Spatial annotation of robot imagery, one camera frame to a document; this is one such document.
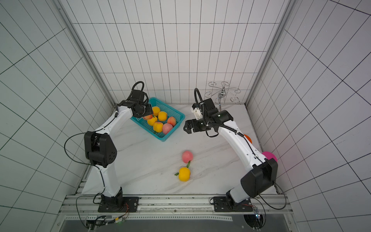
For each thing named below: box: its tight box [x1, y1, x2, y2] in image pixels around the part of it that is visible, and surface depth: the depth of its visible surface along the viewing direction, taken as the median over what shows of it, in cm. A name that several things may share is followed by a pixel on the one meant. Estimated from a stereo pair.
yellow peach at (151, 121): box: [147, 116, 158, 127], surface depth 102 cm
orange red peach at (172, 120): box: [167, 116, 177, 128], surface depth 103 cm
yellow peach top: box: [157, 111, 168, 122], surface depth 107 cm
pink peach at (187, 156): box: [181, 150, 194, 164], surface depth 87 cm
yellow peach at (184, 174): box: [178, 167, 191, 182], surface depth 80 cm
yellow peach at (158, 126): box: [153, 121, 164, 133], surface depth 100 cm
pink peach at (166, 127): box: [162, 122, 173, 135], surface depth 99 cm
